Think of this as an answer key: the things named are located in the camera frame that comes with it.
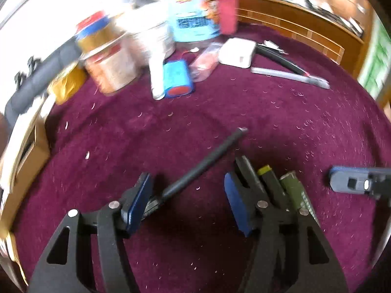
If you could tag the pink plastic container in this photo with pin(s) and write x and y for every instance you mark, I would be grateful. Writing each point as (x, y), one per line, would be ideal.
(226, 6)

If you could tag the clear jar orange contents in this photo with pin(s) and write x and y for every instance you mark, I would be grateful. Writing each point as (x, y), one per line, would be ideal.
(111, 70)

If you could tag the grey utility knife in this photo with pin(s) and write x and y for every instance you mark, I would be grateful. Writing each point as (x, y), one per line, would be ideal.
(290, 77)

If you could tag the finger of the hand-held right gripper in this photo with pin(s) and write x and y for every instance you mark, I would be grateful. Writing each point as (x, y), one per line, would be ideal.
(340, 178)

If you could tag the gold jar red blue lid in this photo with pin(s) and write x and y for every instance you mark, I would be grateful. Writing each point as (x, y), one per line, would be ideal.
(94, 33)

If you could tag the blue label plastic jar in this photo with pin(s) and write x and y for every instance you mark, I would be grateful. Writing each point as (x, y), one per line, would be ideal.
(194, 18)

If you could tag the black marker olive cap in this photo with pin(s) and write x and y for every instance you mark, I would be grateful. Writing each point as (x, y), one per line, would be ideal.
(264, 170)

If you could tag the clear plastic jar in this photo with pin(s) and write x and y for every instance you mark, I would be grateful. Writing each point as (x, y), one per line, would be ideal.
(149, 36)

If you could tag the black leather sofa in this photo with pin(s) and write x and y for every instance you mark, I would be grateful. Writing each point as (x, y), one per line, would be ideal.
(39, 76)

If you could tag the clear pink small box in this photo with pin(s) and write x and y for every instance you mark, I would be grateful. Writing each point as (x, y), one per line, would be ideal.
(204, 62)

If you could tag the white charger plug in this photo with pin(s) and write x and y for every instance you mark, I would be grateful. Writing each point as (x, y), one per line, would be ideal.
(236, 53)

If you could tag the thin black pen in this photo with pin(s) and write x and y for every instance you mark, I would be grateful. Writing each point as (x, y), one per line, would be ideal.
(207, 161)

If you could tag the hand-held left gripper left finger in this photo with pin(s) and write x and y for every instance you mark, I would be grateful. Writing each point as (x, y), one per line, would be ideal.
(139, 203)

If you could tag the black hand tool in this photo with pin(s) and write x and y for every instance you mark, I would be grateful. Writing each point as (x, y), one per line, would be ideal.
(281, 59)

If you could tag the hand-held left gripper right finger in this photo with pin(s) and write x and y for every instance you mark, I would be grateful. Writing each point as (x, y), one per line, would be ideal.
(236, 204)

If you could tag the cardboard box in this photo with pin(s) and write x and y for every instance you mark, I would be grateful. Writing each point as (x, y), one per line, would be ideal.
(33, 158)

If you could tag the blue cylindrical battery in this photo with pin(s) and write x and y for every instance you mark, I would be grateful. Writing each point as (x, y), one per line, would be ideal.
(178, 77)

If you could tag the wooden glass display cabinet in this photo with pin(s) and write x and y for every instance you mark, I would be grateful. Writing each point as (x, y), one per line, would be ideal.
(305, 27)

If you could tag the gold tape roll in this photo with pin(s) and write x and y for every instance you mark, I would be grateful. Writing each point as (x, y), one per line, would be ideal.
(65, 85)

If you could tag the small white tube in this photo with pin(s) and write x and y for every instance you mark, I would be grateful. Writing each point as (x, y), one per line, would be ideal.
(156, 76)

